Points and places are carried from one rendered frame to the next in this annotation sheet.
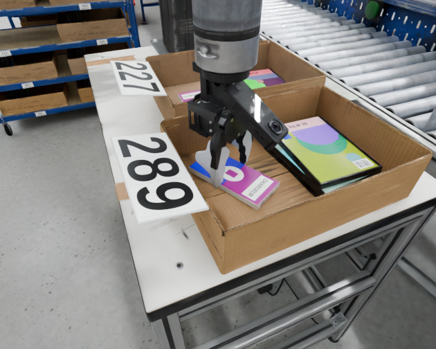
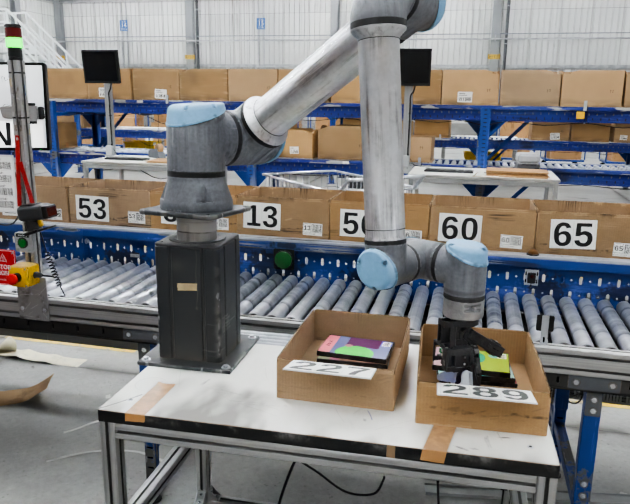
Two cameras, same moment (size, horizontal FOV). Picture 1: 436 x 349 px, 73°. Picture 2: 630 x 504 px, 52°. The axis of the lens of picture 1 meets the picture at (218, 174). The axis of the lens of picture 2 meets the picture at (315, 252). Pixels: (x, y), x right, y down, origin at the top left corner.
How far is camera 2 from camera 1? 1.35 m
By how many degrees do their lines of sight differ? 55
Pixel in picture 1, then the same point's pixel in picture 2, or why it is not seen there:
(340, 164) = (497, 361)
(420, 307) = not seen: outside the picture
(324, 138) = not seen: hidden behind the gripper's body
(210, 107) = (462, 347)
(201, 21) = (472, 294)
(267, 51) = (314, 320)
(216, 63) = (479, 314)
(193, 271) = (538, 443)
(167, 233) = (498, 442)
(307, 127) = not seen: hidden behind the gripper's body
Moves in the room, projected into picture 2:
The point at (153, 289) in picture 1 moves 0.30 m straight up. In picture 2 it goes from (543, 459) to (558, 316)
